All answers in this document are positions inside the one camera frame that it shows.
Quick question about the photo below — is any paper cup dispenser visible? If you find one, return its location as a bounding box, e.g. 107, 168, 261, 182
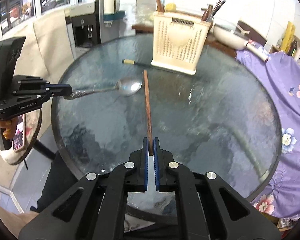
103, 0, 126, 28

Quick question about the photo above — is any person left hand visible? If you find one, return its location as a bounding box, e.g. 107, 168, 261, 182
0, 117, 18, 140

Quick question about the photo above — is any round glass table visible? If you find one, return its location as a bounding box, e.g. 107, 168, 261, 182
51, 34, 281, 201

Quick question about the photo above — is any grey water dispenser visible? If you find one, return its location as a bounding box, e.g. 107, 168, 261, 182
64, 0, 103, 59

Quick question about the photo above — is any round cushioned stool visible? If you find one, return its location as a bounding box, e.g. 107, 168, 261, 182
0, 109, 42, 166

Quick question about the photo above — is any brown wooden chopstick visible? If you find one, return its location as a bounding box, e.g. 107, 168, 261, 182
156, 0, 165, 12

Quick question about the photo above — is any smartphone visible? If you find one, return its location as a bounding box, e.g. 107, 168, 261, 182
12, 114, 26, 152

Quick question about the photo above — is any yellow wrapped roll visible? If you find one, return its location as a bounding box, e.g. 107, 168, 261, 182
280, 21, 295, 54

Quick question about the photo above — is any white pan with lid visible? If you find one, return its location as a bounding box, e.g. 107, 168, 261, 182
213, 23, 269, 62

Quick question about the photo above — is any wooden handled spoon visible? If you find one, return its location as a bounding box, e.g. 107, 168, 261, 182
202, 4, 213, 21

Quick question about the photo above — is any purple floral cloth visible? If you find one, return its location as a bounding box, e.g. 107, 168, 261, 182
235, 42, 300, 219

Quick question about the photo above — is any black gold-tipped chopstick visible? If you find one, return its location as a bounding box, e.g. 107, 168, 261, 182
122, 59, 152, 68

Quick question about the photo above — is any cream plastic utensil holder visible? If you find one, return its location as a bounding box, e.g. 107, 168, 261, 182
151, 11, 211, 75

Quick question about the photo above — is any silver metal spoon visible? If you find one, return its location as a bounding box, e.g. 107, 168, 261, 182
63, 77, 142, 100

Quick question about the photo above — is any black short chopstick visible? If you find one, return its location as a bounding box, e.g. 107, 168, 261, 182
208, 0, 225, 22

